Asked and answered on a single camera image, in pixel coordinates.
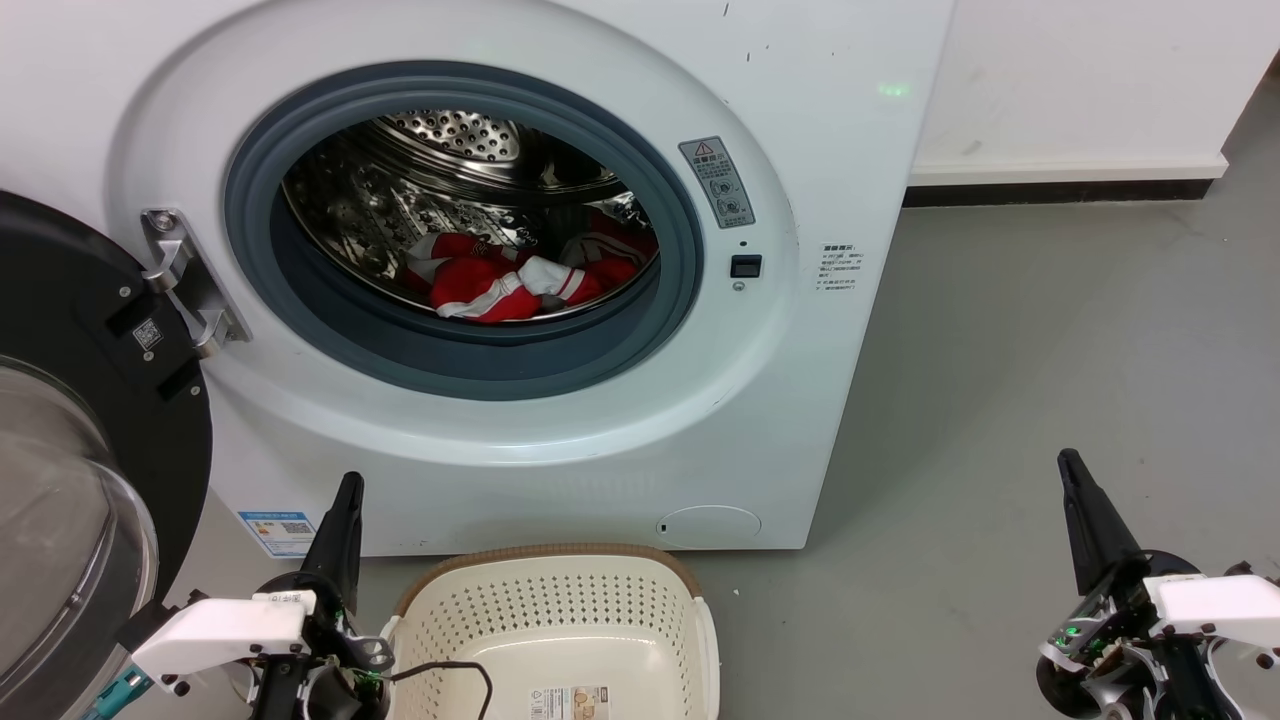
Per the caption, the black washer door with glass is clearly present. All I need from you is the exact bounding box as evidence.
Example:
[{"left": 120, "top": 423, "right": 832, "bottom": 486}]
[{"left": 0, "top": 190, "right": 214, "bottom": 720}]

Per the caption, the blue energy label sticker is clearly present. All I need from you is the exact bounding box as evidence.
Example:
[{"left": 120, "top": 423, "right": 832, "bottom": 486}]
[{"left": 237, "top": 510, "right": 319, "bottom": 559}]

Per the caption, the grey rubber door gasket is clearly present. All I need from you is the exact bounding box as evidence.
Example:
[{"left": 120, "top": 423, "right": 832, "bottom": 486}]
[{"left": 224, "top": 60, "right": 705, "bottom": 401}]

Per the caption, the grey warning sticker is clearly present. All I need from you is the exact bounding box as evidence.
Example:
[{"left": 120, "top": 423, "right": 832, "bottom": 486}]
[{"left": 678, "top": 136, "right": 756, "bottom": 229}]

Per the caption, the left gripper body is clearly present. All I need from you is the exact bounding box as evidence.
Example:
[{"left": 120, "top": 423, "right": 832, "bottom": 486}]
[{"left": 250, "top": 572, "right": 393, "bottom": 720}]

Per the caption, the cream plastic laundry basket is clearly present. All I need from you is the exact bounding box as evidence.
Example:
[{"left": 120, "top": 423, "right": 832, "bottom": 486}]
[{"left": 380, "top": 543, "right": 721, "bottom": 720}]

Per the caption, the teal cable connector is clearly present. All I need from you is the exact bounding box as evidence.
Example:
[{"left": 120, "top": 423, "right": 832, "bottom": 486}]
[{"left": 85, "top": 668, "right": 153, "bottom": 720}]

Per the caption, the round white filter cover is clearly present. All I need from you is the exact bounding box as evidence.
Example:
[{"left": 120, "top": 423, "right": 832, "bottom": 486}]
[{"left": 657, "top": 504, "right": 763, "bottom": 549}]

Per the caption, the metal door hinge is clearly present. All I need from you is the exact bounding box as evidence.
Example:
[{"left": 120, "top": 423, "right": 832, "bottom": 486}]
[{"left": 140, "top": 208, "right": 251, "bottom": 359}]

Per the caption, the printed paper product label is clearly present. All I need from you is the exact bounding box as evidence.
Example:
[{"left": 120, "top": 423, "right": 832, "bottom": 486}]
[{"left": 528, "top": 685, "right": 611, "bottom": 720}]

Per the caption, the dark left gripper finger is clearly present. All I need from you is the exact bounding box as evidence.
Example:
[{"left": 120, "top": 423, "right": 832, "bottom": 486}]
[
  {"left": 330, "top": 473, "right": 363, "bottom": 606},
  {"left": 300, "top": 473, "right": 353, "bottom": 601}
]

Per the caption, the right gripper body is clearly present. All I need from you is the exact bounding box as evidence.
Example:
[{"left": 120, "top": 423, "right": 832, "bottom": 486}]
[{"left": 1035, "top": 553, "right": 1241, "bottom": 720}]

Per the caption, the thin black cable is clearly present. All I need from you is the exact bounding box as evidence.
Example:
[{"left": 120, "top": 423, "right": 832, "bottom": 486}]
[{"left": 385, "top": 660, "right": 494, "bottom": 720}]

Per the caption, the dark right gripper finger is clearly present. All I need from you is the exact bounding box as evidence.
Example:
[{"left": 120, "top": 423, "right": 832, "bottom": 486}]
[
  {"left": 1060, "top": 450, "right": 1111, "bottom": 594},
  {"left": 1070, "top": 450, "right": 1144, "bottom": 586}
]

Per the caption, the small text instruction sticker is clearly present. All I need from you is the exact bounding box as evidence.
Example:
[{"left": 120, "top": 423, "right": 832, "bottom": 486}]
[{"left": 818, "top": 242, "right": 865, "bottom": 293}]

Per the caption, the red and white garment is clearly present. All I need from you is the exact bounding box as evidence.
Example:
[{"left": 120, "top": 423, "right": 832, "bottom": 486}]
[{"left": 405, "top": 210, "right": 659, "bottom": 323}]

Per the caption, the white front-load washing machine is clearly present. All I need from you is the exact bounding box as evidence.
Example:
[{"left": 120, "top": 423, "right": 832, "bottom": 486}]
[{"left": 0, "top": 0, "right": 956, "bottom": 557}]

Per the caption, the stainless steel washing machine drum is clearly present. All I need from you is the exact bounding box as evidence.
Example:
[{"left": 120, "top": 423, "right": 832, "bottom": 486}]
[{"left": 282, "top": 110, "right": 661, "bottom": 323}]

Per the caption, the black baseboard strip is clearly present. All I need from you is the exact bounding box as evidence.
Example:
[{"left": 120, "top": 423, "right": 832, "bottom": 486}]
[{"left": 903, "top": 179, "right": 1213, "bottom": 209}]

